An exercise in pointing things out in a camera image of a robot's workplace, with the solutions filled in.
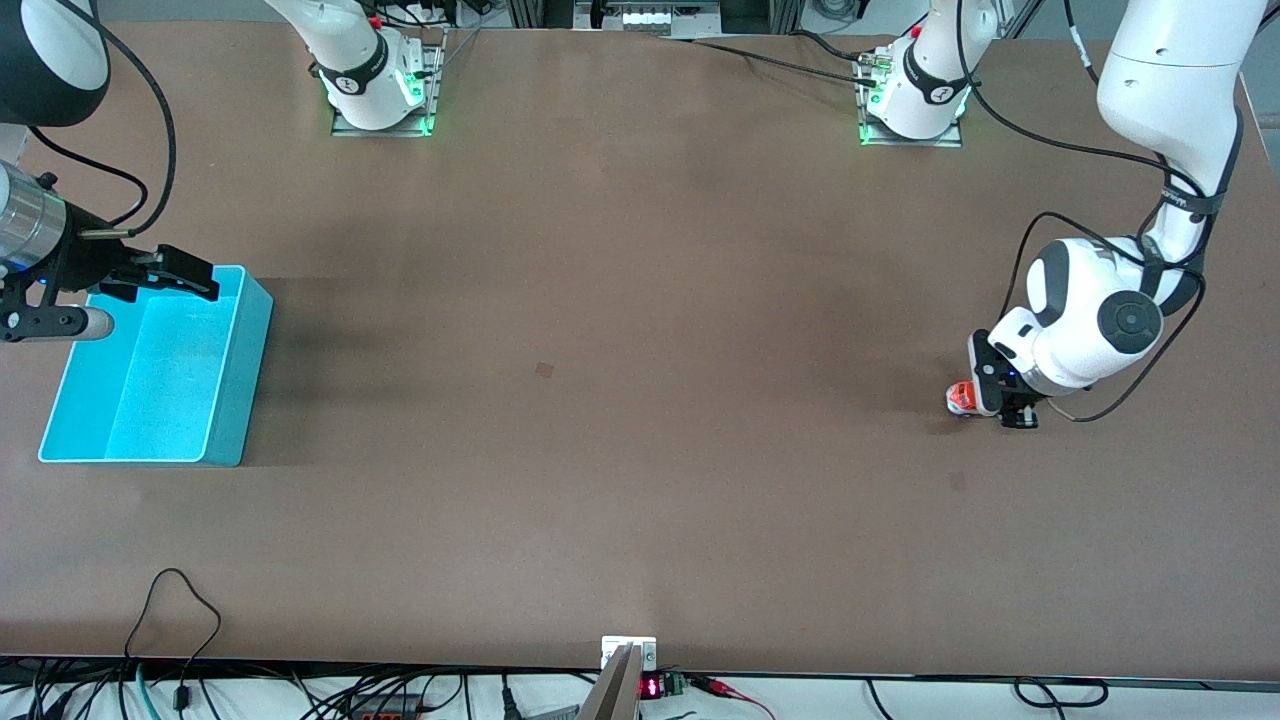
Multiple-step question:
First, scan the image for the blue plastic box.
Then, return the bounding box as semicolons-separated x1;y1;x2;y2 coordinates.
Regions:
38;264;274;468

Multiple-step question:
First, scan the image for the red clip lead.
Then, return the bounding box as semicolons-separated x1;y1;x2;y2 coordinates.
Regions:
688;674;777;720

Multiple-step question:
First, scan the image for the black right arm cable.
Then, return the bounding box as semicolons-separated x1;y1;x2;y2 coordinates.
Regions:
26;120;149;227
88;0;178;237

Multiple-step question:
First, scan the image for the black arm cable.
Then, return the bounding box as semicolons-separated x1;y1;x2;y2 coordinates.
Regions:
88;0;178;237
955;0;1247;424
26;120;149;227

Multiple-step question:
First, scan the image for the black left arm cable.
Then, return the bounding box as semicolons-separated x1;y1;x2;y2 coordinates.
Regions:
955;0;1247;424

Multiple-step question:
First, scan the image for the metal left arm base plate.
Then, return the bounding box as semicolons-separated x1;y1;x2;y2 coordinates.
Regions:
856;48;964;149

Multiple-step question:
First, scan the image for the black looped cable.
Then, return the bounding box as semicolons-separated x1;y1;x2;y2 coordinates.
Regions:
124;567;224;720

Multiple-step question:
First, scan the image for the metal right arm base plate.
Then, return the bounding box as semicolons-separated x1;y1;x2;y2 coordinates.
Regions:
330;28;447;138

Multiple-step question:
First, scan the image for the black coiled cable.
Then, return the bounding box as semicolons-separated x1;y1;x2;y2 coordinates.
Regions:
1012;677;1110;710

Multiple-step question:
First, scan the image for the black cable across table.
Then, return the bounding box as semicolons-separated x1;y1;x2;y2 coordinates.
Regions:
655;35;883;89

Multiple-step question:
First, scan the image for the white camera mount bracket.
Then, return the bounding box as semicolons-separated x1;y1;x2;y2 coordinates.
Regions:
601;636;658;673

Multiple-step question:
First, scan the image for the aluminium rack frame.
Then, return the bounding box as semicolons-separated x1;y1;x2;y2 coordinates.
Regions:
505;0;807;37

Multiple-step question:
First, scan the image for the aluminium camera strut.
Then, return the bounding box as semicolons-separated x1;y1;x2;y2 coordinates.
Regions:
577;644;644;720

